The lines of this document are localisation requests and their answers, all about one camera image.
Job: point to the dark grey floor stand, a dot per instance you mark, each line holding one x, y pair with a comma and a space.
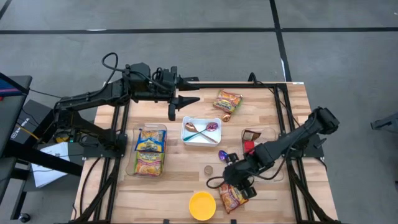
385, 123

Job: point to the blue ramen packet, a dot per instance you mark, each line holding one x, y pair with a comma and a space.
150, 141

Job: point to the black flat bar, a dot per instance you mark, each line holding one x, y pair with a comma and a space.
189, 79

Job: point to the yellow plastic bowl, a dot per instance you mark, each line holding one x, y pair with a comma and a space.
202, 206

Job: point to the dark grey side desk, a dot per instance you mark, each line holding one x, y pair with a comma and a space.
12, 124

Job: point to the black caster wheel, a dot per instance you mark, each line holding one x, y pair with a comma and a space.
24, 217

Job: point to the red lid spice tin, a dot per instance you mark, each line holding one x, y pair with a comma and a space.
248, 147

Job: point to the white plastic bin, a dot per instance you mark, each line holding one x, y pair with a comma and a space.
214, 140

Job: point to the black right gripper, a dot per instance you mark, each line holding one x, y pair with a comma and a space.
241, 172

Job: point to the white paper sheet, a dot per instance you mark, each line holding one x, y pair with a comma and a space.
46, 174

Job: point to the clear plastic bin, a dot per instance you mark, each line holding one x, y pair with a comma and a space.
270, 132
132, 161

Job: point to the monitor screen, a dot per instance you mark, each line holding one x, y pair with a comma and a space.
7, 88

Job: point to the black equipment box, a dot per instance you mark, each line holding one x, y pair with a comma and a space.
28, 119

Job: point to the green pink Maruchan ramen packet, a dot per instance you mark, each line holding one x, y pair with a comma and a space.
228, 102

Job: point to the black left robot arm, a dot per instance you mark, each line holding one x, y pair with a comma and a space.
93, 95

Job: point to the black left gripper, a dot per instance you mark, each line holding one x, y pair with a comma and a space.
166, 87

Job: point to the rose gold spoon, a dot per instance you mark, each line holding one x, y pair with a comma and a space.
189, 126

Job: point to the red yellow chicken ramen packet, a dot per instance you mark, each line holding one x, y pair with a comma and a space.
148, 163

